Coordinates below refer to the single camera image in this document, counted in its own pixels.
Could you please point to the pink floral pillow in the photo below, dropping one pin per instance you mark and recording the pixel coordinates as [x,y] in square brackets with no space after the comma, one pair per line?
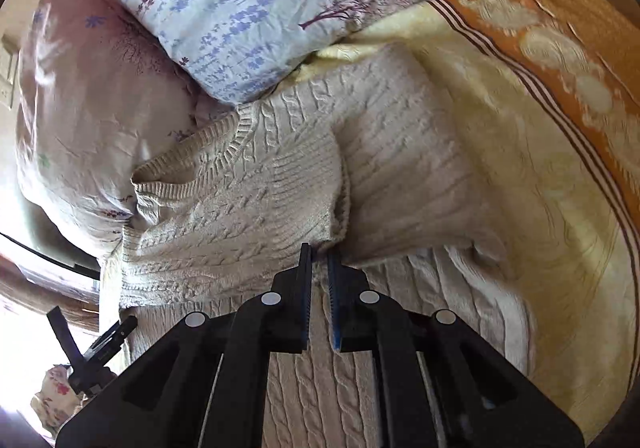
[80,128]

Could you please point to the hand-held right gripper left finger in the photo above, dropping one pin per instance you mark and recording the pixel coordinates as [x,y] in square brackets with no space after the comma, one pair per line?
[306,308]

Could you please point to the yellow patterned bedsheet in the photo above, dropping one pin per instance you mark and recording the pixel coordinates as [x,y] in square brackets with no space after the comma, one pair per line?
[540,208]

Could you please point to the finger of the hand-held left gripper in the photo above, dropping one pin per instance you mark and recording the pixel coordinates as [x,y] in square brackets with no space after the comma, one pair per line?
[112,335]
[62,335]

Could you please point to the floral cloth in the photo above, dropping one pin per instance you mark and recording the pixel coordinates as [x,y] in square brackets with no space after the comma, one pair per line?
[52,398]

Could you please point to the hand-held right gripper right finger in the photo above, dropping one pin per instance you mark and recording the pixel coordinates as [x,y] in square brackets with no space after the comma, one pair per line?
[334,318]

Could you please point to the light blue lavender print pillow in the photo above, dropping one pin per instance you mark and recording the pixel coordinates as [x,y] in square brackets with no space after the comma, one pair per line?
[260,3]

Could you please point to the orange striped blanket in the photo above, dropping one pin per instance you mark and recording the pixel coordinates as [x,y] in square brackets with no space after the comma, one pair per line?
[565,53]

